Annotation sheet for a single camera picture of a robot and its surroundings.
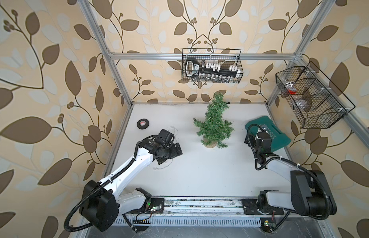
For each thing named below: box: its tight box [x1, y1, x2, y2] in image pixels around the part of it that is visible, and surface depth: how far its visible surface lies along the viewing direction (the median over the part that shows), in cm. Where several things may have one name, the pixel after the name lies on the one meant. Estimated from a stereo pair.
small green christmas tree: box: [192, 92, 234, 149], surface depth 78 cm
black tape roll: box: [136, 118, 150, 130], surface depth 109 cm
